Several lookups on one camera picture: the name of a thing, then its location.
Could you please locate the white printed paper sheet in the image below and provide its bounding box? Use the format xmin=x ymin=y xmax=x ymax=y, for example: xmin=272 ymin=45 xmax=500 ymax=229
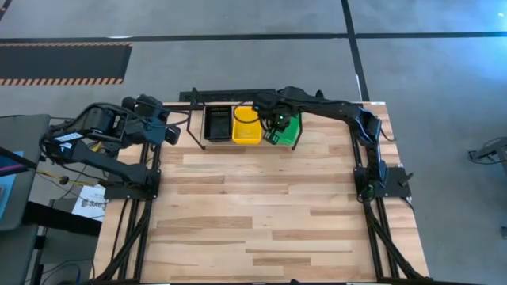
xmin=71 ymin=184 xmax=107 ymax=222

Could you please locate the black-framed screen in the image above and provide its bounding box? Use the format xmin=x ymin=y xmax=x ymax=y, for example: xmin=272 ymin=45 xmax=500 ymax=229
xmin=0 ymin=146 xmax=41 ymax=177

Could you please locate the black power strip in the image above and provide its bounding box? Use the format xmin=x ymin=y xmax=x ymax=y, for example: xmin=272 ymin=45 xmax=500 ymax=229
xmin=178 ymin=89 xmax=278 ymax=103

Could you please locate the black aluminium table frame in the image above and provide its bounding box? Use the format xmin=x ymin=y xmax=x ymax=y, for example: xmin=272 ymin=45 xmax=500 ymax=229
xmin=90 ymin=101 xmax=433 ymax=284

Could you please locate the grey side table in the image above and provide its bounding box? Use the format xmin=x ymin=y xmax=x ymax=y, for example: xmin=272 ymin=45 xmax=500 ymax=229
xmin=0 ymin=114 xmax=51 ymax=231

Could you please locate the grey metal stand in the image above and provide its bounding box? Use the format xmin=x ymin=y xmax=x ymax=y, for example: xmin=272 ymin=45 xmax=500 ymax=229
xmin=467 ymin=136 xmax=507 ymax=175

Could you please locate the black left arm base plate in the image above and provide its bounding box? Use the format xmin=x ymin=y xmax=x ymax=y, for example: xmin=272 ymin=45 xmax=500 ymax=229
xmin=103 ymin=169 xmax=162 ymax=200

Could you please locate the green slotted plastic basket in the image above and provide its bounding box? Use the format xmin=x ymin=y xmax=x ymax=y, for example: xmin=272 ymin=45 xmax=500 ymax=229
xmin=272 ymin=112 xmax=303 ymax=146

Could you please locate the black furniture beam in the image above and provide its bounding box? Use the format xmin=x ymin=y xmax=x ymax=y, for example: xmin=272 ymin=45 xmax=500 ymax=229
xmin=23 ymin=200 xmax=102 ymax=238

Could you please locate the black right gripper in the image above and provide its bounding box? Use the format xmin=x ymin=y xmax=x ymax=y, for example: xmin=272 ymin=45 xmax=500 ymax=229
xmin=252 ymin=94 xmax=297 ymax=146

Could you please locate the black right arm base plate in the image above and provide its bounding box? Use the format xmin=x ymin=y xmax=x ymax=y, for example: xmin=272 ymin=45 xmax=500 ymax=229
xmin=353 ymin=165 xmax=412 ymax=199

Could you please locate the black orange-striped floor mat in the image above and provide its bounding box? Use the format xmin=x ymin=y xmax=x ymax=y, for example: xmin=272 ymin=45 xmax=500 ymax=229
xmin=0 ymin=42 xmax=133 ymax=86

